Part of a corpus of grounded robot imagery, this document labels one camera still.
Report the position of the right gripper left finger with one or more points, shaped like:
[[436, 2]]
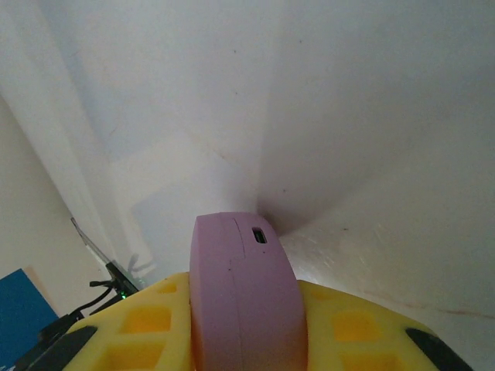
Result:
[[147, 320]]

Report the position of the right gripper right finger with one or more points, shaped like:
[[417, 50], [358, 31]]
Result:
[[356, 328]]

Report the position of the pink earbud charging case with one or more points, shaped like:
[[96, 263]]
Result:
[[247, 290]]

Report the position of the white table cloth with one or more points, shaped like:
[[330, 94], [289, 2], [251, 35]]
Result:
[[309, 116]]

